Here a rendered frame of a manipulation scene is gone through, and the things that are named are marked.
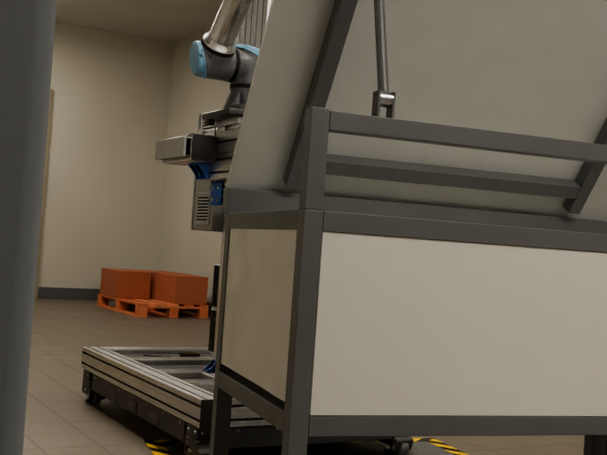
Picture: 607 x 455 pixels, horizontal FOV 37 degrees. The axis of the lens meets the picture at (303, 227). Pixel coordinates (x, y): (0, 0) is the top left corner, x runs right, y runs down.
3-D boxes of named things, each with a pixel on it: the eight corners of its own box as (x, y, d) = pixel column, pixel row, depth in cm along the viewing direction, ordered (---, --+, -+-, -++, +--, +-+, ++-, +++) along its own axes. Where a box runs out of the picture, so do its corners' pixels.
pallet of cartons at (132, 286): (209, 319, 826) (211, 277, 827) (134, 317, 790) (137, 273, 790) (164, 307, 920) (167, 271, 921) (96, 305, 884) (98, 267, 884)
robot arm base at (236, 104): (215, 114, 310) (217, 85, 311) (254, 119, 318) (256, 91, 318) (234, 109, 297) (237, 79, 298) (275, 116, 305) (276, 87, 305)
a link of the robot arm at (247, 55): (270, 87, 306) (273, 47, 306) (235, 80, 299) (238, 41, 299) (254, 90, 316) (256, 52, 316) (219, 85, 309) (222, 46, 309)
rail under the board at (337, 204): (222, 212, 234) (224, 188, 234) (598, 243, 273) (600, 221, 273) (228, 212, 229) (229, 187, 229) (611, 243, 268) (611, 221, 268)
